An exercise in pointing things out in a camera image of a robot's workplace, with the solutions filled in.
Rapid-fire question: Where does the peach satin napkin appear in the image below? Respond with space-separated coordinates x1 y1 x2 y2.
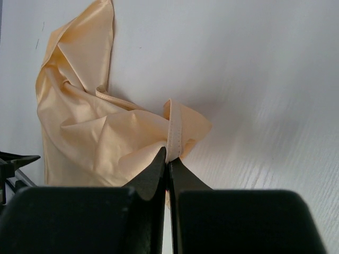
35 1 211 187

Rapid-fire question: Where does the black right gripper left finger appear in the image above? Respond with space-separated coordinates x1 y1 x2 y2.
1 148 166 253

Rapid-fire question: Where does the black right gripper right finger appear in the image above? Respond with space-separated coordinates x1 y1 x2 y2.
168 159 326 253

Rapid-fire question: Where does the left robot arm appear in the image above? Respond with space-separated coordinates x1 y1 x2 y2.
1 151 41 210

